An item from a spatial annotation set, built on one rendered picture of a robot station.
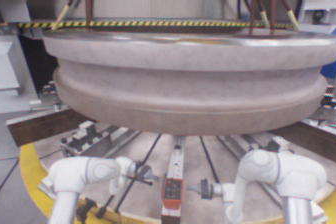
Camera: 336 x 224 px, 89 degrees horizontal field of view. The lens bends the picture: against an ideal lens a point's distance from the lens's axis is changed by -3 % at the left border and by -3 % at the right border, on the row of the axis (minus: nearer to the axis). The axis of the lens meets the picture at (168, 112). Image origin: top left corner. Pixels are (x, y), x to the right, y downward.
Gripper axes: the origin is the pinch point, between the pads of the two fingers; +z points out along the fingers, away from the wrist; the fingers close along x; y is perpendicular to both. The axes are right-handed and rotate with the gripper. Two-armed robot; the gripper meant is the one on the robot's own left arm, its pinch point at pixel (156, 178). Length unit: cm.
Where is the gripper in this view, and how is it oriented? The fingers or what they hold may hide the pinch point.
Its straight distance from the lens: 140.6
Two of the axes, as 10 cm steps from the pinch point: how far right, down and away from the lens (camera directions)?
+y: -0.1, 8.9, 4.6
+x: -4.8, 4.0, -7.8
